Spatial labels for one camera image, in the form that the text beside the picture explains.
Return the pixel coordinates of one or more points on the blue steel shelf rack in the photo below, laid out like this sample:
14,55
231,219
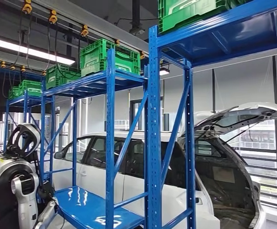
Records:
110,126
5,126
154,126

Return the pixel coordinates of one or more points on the small ceiling light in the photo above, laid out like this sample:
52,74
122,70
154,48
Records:
164,72

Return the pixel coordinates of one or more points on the white car body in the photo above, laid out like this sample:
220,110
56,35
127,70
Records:
133,180

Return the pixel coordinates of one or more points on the grey roller blind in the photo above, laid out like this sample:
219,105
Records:
203,91
244,85

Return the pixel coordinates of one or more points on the ceiling light bar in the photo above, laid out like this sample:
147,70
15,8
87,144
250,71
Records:
33,52

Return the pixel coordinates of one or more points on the silver humanoid robot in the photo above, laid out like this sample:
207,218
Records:
26,205

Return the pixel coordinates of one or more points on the grey ceiling rail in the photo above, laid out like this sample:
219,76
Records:
100,27

